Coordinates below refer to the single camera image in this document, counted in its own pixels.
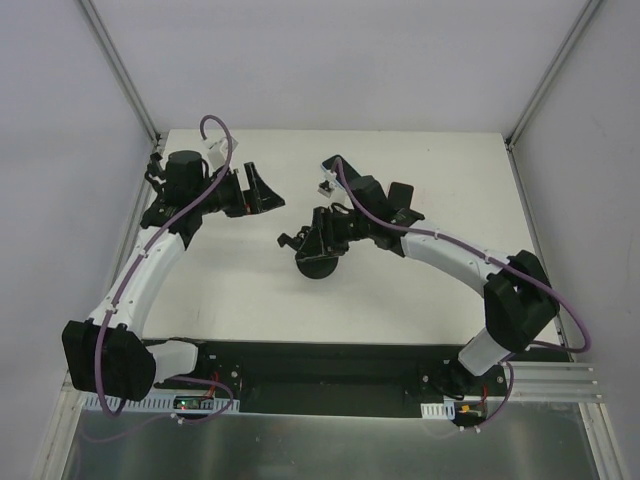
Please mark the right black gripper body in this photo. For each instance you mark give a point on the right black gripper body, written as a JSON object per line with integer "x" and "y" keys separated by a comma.
{"x": 318, "y": 234}

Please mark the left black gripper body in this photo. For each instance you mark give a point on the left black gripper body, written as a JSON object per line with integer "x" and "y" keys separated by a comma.
{"x": 240, "y": 195}

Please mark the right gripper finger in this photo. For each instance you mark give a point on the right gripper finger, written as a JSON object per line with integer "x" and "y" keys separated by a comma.
{"x": 322, "y": 228}
{"x": 312, "y": 249}

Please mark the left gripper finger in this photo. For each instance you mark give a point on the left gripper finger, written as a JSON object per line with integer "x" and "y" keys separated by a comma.
{"x": 271, "y": 201}
{"x": 254, "y": 193}

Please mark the black phone stand two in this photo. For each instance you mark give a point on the black phone stand two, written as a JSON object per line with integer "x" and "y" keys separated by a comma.
{"x": 315, "y": 270}

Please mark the blue case phone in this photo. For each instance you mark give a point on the blue case phone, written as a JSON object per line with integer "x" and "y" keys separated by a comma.
{"x": 338, "y": 171}

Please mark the pink case phone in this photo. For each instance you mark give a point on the pink case phone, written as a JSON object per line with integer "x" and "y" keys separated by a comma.
{"x": 400, "y": 195}

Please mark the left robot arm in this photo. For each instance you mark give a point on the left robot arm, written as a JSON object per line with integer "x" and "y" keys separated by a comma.
{"x": 105, "y": 353}

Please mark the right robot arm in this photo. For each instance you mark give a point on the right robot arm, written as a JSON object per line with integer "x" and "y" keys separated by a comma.
{"x": 513, "y": 288}

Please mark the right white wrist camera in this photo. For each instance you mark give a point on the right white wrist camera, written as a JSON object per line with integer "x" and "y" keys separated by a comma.
{"x": 330, "y": 188}

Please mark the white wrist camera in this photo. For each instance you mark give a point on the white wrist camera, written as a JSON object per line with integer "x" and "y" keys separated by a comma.
{"x": 330, "y": 188}
{"x": 217, "y": 151}

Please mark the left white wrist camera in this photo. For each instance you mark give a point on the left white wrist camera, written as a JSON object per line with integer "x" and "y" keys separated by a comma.
{"x": 217, "y": 151}

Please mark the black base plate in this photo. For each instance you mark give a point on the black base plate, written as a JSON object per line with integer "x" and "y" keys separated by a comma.
{"x": 353, "y": 380}

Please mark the left white cable duct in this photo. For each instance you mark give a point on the left white cable duct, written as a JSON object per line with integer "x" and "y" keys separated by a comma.
{"x": 166, "y": 403}

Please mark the white cable duct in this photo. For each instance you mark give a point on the white cable duct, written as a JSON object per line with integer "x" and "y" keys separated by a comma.
{"x": 438, "y": 411}
{"x": 166, "y": 403}

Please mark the right white cable duct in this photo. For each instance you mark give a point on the right white cable duct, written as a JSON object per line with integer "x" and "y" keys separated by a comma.
{"x": 438, "y": 411}

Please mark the left aluminium frame post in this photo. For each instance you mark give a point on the left aluminium frame post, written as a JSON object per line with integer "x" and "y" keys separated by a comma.
{"x": 107, "y": 46}

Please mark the aluminium frame post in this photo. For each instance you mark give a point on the aluminium frame post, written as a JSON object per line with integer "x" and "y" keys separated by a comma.
{"x": 574, "y": 35}
{"x": 107, "y": 46}

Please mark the right aluminium frame post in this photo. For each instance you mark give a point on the right aluminium frame post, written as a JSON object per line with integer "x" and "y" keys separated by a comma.
{"x": 574, "y": 35}

